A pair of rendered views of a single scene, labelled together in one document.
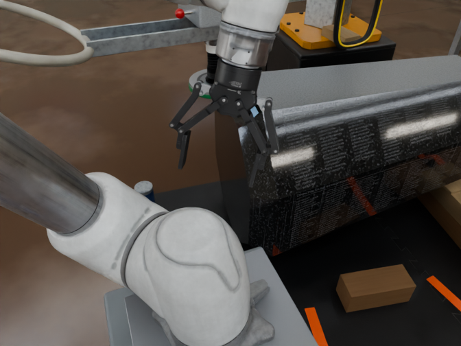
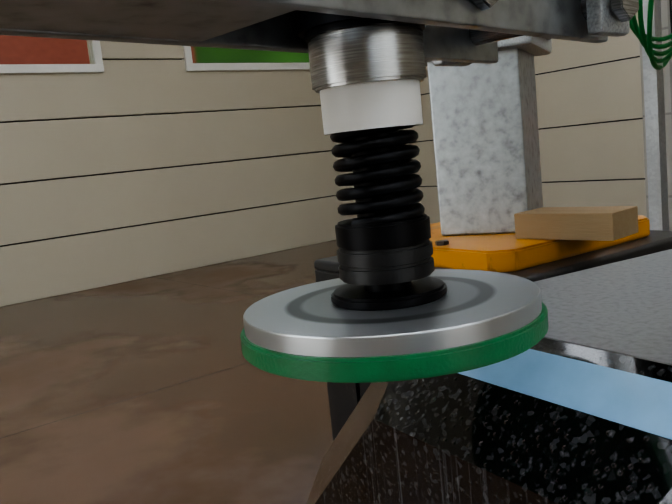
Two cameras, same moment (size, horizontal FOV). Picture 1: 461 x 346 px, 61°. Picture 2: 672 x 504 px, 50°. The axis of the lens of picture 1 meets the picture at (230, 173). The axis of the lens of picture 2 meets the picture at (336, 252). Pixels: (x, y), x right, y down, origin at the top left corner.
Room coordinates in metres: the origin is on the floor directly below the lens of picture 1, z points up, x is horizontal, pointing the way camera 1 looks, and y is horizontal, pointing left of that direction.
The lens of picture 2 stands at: (0.95, 0.24, 0.99)
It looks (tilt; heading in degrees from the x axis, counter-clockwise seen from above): 8 degrees down; 343
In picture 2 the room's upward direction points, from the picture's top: 6 degrees counter-clockwise
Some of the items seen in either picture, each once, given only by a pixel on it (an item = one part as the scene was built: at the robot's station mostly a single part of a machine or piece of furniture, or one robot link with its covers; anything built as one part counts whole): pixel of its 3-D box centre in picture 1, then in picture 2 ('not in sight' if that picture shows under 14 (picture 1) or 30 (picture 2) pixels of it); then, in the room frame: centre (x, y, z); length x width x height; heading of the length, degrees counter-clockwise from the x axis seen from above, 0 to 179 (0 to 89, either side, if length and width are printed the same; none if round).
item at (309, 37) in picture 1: (325, 26); (494, 235); (2.36, -0.57, 0.76); 0.49 x 0.49 x 0.05; 17
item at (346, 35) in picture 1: (340, 35); (574, 222); (2.10, -0.59, 0.81); 0.20 x 0.10 x 0.05; 25
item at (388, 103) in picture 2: (215, 45); (371, 104); (1.43, 0.06, 1.02); 0.07 x 0.07 x 0.04
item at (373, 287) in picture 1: (374, 287); not in sight; (1.02, -0.64, 0.07); 0.30 x 0.12 x 0.12; 101
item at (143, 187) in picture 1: (145, 195); not in sight; (1.62, 0.48, 0.08); 0.10 x 0.10 x 0.13
